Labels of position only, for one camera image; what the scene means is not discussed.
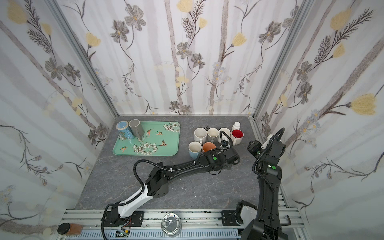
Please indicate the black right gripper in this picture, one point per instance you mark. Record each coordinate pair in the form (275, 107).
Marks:
(255, 148)

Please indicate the cream mug with orange handle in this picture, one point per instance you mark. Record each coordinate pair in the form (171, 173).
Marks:
(208, 146)

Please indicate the light blue mug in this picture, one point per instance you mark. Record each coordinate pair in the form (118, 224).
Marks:
(195, 149)

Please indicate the white cream mug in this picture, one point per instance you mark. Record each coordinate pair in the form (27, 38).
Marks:
(224, 135)

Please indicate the beige mug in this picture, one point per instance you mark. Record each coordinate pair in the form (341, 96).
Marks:
(200, 135)

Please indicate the white mug with red inside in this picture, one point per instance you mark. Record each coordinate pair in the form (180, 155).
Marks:
(236, 137)

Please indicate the green plastic tray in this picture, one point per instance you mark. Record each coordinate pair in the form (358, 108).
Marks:
(159, 139)

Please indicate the tall dark grey mug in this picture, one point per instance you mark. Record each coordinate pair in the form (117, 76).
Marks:
(136, 128)

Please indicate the blue mug with brown rim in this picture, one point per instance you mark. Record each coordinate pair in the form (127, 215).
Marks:
(124, 130)

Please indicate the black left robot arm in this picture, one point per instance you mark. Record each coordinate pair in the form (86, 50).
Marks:
(157, 184)

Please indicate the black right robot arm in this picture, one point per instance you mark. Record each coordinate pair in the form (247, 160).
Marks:
(267, 225)

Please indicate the white plastic bottle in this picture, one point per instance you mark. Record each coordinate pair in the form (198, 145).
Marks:
(236, 126)

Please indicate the round metal lid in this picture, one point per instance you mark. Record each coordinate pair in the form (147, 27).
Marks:
(171, 225)

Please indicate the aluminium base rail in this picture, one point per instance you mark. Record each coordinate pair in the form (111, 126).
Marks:
(198, 224)

